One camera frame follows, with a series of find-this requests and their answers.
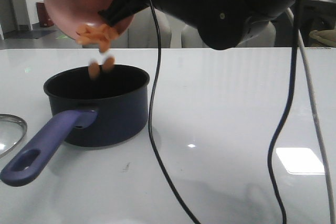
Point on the beige cushion seat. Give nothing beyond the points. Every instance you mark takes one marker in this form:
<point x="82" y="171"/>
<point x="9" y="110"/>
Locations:
<point x="325" y="37"/>

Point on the grey upholstered chair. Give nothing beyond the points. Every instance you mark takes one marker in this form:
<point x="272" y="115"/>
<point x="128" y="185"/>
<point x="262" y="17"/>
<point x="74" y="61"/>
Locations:
<point x="191" y="39"/>
<point x="139" y="31"/>

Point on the dark blue saucepan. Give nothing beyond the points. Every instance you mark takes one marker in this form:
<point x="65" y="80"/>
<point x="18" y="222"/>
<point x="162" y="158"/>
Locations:
<point x="85" y="112"/>

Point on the left grey upholstered chair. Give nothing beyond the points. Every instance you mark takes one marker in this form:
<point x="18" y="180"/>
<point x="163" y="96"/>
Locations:
<point x="139" y="31"/>

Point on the right grey upholstered chair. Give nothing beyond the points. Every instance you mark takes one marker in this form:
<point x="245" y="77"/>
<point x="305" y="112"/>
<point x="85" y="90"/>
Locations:
<point x="191" y="39"/>

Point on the red trash bin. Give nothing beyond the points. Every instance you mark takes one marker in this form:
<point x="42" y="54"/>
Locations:
<point x="43" y="17"/>

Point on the glass lid with blue knob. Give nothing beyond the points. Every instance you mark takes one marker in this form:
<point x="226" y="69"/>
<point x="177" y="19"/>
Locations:
<point x="13" y="131"/>

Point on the pink plastic bowl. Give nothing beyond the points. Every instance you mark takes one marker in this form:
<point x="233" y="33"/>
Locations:
<point x="73" y="1"/>

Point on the orange ham pieces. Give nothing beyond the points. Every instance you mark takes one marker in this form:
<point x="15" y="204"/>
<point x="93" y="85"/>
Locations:
<point x="101" y="36"/>

